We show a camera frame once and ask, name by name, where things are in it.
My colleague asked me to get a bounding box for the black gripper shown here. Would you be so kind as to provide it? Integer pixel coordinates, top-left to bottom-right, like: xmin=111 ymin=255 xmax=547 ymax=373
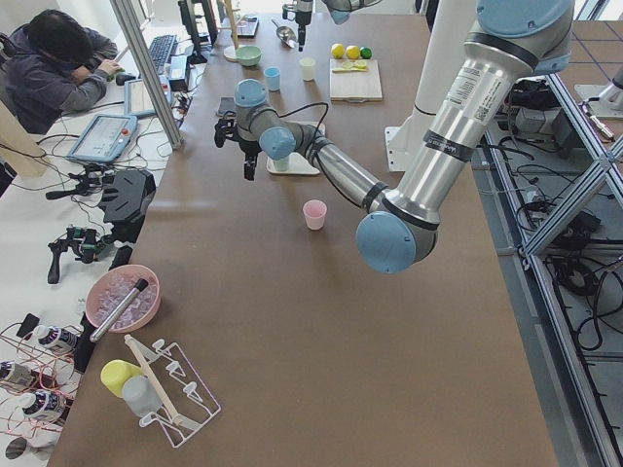
xmin=238 ymin=137 xmax=262 ymax=181
xmin=295 ymin=0 xmax=313 ymax=52

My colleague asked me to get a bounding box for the green cup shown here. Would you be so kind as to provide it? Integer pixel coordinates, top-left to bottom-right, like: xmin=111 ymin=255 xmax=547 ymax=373
xmin=272 ymin=156 xmax=290 ymax=172

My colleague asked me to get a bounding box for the cream cup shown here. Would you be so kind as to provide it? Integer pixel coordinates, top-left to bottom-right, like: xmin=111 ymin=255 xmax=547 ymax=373
xmin=299 ymin=57 xmax=316 ymax=82

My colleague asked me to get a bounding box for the blue cup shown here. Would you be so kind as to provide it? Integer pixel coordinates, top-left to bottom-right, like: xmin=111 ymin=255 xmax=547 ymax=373
xmin=264 ymin=67 xmax=281 ymax=91

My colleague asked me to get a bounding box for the pink cup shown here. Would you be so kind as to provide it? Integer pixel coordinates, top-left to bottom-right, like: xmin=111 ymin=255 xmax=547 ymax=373
xmin=302 ymin=199 xmax=327 ymax=231

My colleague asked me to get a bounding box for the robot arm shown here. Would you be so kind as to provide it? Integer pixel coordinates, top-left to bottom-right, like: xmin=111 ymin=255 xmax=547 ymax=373
xmin=282 ymin=0 xmax=379 ymax=52
xmin=234 ymin=1 xmax=573 ymax=273

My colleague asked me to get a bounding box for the cream rabbit tray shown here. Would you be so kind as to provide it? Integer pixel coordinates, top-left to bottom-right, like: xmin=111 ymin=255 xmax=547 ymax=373
xmin=258 ymin=127 xmax=320 ymax=176

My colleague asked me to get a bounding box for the metal scoop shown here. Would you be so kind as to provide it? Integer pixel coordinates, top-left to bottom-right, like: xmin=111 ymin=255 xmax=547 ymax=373
xmin=271 ymin=18 xmax=298 ymax=49

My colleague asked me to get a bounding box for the whole yellow lemon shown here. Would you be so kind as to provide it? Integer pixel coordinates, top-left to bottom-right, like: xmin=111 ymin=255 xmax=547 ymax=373
xmin=331 ymin=43 xmax=346 ymax=59
xmin=345 ymin=45 xmax=361 ymax=60

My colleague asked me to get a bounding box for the yellow plastic knife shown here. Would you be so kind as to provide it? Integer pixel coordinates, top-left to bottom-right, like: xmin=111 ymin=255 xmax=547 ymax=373
xmin=331 ymin=63 xmax=368 ymax=73

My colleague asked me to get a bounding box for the green bowl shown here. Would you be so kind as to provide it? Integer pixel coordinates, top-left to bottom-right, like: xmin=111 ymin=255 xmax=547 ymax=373
xmin=235 ymin=45 xmax=262 ymax=67

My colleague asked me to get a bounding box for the grey folded cloth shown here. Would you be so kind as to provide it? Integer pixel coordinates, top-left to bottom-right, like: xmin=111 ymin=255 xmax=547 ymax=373
xmin=216 ymin=96 xmax=237 ymax=117

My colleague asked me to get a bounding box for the wooden cup tree stand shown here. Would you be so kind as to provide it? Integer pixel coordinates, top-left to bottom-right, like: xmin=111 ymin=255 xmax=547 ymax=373
xmin=219 ymin=0 xmax=245 ymax=62

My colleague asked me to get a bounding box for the wooden cutting board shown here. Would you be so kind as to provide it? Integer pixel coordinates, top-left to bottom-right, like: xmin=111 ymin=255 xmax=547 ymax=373
xmin=330 ymin=58 xmax=383 ymax=102

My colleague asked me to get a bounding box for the blue teach pendant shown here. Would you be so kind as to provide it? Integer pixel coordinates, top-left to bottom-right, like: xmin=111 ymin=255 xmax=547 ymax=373
xmin=66 ymin=115 xmax=138 ymax=163
xmin=124 ymin=75 xmax=174 ymax=119

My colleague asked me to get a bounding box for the black keyboard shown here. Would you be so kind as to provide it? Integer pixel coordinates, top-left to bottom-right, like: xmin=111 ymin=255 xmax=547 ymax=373
xmin=148 ymin=34 xmax=178 ymax=75

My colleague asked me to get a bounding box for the pink bowl with ice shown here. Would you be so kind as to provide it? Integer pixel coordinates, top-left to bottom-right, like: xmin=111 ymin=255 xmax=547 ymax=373
xmin=86 ymin=265 xmax=162 ymax=333

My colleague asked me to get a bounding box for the seated person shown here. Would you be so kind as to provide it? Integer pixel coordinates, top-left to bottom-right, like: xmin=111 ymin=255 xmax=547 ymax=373
xmin=6 ymin=9 xmax=123 ymax=134

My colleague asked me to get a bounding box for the yellow cup on rack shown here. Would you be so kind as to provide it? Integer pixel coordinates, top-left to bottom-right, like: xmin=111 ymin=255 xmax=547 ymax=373
xmin=100 ymin=359 xmax=143 ymax=398

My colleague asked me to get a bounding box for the grey cup on rack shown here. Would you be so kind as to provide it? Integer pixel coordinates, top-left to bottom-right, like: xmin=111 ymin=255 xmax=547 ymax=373
xmin=122 ymin=376 xmax=163 ymax=417

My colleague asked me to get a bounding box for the wooden stick on rack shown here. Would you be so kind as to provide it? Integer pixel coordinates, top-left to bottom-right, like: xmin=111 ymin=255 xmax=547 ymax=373
xmin=124 ymin=334 xmax=182 ymax=426

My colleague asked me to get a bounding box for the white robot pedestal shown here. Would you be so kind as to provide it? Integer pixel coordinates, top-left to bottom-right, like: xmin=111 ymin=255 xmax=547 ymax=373
xmin=385 ymin=0 xmax=477 ymax=172

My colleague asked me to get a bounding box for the aluminium frame post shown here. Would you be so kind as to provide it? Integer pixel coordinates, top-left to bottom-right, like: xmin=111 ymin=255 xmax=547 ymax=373
xmin=110 ymin=0 xmax=183 ymax=150

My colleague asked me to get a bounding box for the white wire cup rack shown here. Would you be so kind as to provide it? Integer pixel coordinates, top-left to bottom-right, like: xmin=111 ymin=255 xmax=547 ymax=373
xmin=138 ymin=339 xmax=221 ymax=449

